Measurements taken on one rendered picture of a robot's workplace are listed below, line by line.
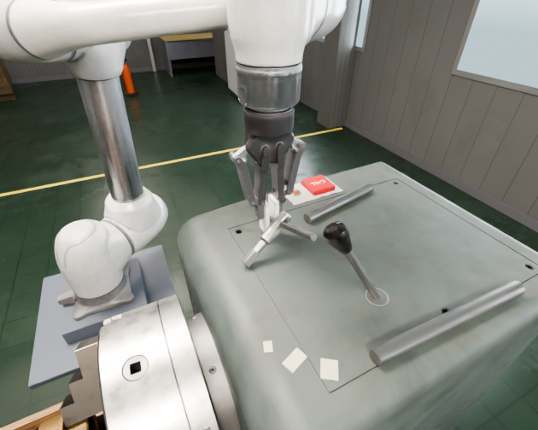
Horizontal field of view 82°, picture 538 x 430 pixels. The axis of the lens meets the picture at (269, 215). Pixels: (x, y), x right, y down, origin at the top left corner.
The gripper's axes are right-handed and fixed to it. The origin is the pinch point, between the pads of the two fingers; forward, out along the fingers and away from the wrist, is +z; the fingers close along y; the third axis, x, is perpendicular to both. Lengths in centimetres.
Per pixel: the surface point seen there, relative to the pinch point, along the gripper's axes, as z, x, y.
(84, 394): 15.7, 9.6, 36.1
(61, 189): 130, -285, 88
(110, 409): 7.6, 18.0, 30.9
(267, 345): 4.6, 20.7, 10.6
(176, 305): 7.5, 6.4, 20.0
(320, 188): 3.5, -7.8, -17.2
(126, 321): 7.8, 5.5, 27.6
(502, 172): 98, -80, -268
